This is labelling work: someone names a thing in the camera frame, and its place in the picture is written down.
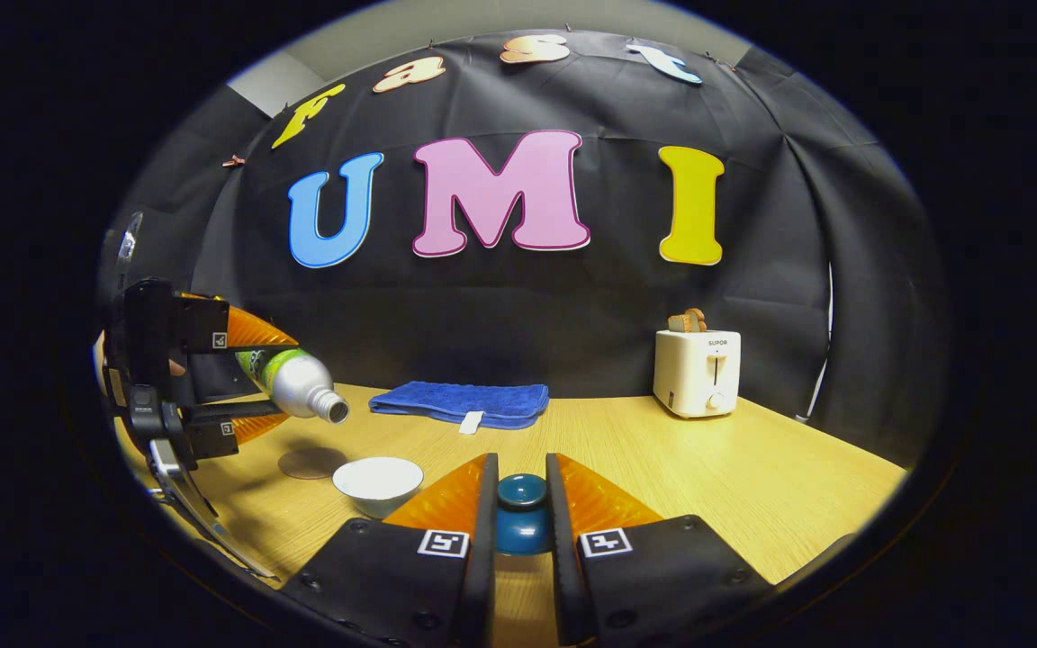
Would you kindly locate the black backdrop cloth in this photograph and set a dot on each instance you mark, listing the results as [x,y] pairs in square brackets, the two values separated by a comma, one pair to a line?
[572,315]

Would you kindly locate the brown bread slice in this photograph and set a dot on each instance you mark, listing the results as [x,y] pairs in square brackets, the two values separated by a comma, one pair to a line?
[680,323]
[698,318]

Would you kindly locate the white toaster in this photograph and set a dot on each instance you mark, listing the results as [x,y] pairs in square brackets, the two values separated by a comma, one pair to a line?
[689,378]

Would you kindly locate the blue teacup lid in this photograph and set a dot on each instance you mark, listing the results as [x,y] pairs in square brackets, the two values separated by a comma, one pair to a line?
[523,531]

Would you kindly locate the copper clip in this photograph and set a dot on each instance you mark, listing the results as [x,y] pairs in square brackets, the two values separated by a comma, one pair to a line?
[233,161]

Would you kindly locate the round brown coaster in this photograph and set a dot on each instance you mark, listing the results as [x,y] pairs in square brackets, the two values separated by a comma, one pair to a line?
[307,463]

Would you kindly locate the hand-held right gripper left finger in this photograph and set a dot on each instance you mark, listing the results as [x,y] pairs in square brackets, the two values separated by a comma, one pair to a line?
[485,558]

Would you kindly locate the white teacup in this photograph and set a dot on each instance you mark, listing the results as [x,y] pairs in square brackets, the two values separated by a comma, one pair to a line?
[379,481]

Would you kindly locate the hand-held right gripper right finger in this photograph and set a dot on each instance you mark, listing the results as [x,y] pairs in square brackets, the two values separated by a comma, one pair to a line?
[559,558]

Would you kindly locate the silver green water bottle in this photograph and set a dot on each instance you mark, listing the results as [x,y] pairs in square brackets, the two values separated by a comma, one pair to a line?
[298,382]

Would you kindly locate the blue folded towel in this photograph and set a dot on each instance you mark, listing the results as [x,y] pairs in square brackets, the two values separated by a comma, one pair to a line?
[455,400]

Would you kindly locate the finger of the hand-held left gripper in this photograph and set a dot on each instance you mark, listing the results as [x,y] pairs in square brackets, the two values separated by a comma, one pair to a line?
[212,439]
[199,324]

